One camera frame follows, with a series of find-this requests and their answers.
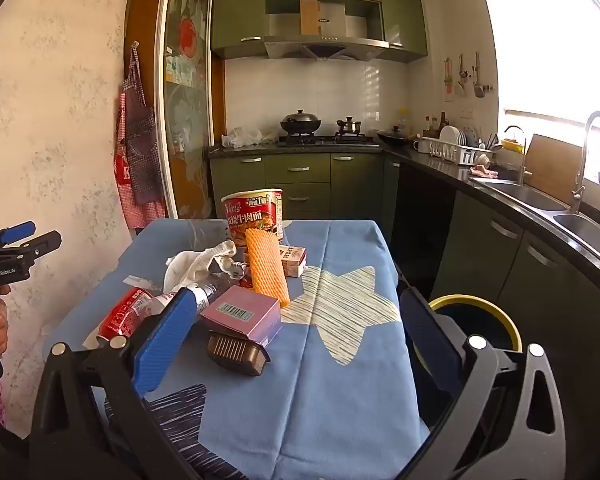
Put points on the dark sauce bottles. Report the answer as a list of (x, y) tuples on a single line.
[(443, 125)]

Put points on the crumpled plastic bags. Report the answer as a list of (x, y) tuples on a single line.
[(245, 137)]

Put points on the green wall cabinets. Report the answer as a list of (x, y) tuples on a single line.
[(402, 20)]

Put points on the white wall socket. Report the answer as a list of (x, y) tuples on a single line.
[(468, 111)]

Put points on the black bin with yellow rim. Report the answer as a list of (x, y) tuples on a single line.
[(480, 299)]

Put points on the clear plastic bottle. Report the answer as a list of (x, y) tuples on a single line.
[(212, 292)]

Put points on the red checked apron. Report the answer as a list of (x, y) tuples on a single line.
[(124, 170)]

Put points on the red green hanging utensil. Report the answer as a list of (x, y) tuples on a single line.
[(448, 77)]

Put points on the red instant noodle cup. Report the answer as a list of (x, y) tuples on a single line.
[(252, 210)]

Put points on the stack of white plates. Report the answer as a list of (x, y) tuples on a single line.
[(450, 135)]

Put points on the stainless steel range hood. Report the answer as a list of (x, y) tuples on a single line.
[(325, 42)]

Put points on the pink cardboard box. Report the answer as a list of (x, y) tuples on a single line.
[(240, 310)]

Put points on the white paper towel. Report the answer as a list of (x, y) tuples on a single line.
[(190, 265)]

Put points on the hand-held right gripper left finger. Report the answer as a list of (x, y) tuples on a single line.
[(165, 345)]

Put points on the black frying pan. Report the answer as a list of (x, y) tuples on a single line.
[(394, 137)]

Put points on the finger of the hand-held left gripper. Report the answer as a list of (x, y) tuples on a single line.
[(17, 231), (37, 247)]

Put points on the white dish rack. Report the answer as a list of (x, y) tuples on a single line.
[(455, 155)]

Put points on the white mug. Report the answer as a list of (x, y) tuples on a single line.
[(421, 145)]

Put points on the orange foam fruit net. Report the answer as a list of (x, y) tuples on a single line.
[(265, 270)]

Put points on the clear bottle with red label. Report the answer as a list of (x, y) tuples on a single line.
[(125, 312)]

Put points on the wooden cutting board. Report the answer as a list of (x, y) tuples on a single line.
[(555, 170)]

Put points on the pink cloth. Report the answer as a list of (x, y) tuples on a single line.
[(482, 172)]

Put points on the green base cabinets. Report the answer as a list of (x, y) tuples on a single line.
[(480, 240)]

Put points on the printed glass sliding door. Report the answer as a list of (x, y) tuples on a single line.
[(185, 110)]

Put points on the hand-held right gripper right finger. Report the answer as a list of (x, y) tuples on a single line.
[(430, 340)]

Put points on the small metal pot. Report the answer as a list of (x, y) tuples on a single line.
[(349, 127)]

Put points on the black wok with lid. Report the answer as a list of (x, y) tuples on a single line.
[(300, 122)]

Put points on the bright window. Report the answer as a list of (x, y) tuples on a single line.
[(555, 50)]

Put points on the stainless steel double sink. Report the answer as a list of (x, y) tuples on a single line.
[(530, 195)]

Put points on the yellow oil bottle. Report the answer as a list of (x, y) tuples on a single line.
[(403, 122)]

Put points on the white paper scrap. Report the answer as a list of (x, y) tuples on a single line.
[(137, 280)]

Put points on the brown ribbed plastic tray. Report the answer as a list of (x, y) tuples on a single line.
[(235, 352)]

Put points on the purple checked apron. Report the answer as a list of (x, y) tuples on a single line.
[(142, 160)]

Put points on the tall curved steel faucet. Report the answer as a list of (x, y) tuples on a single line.
[(582, 160)]

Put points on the brown cardboard piece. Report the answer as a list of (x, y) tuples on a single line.
[(310, 17)]

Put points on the small white orange carton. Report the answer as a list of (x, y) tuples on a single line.
[(292, 260)]

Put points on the hanging grey spatula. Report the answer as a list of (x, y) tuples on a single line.
[(478, 87)]

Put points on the yellow container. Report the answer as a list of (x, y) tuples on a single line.
[(513, 146)]

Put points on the small steel faucet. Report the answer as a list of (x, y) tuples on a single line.
[(523, 167)]

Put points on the black gas stove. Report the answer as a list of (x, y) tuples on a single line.
[(325, 140)]

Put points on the blue printed tablecloth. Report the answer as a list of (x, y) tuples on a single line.
[(330, 410)]

